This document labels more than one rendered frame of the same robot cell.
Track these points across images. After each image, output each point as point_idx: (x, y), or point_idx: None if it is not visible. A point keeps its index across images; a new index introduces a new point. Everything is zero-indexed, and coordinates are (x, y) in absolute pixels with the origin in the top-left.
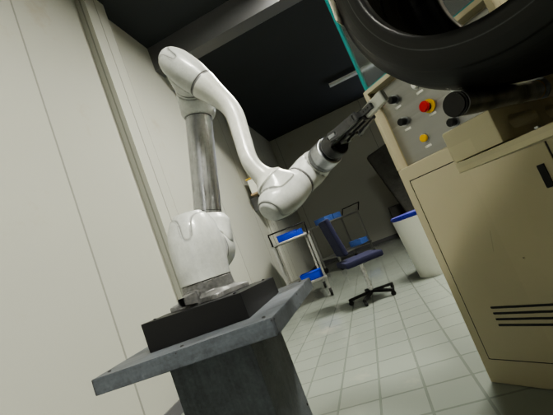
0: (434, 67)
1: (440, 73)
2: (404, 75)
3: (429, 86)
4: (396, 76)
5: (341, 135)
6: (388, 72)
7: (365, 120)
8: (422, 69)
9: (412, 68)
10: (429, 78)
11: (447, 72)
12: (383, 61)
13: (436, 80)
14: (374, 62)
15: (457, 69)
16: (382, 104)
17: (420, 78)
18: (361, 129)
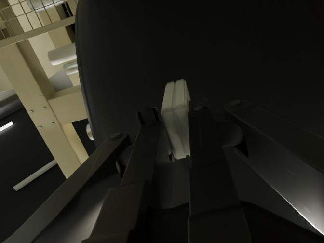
0: (74, 26)
1: (78, 14)
2: (86, 57)
3: (93, 12)
4: (94, 70)
5: (46, 218)
6: (96, 87)
7: (145, 109)
8: (76, 36)
9: (76, 49)
10: (82, 21)
11: (79, 8)
12: (87, 101)
13: (83, 11)
14: (102, 122)
15: (78, 3)
16: (169, 87)
17: (83, 31)
18: (298, 168)
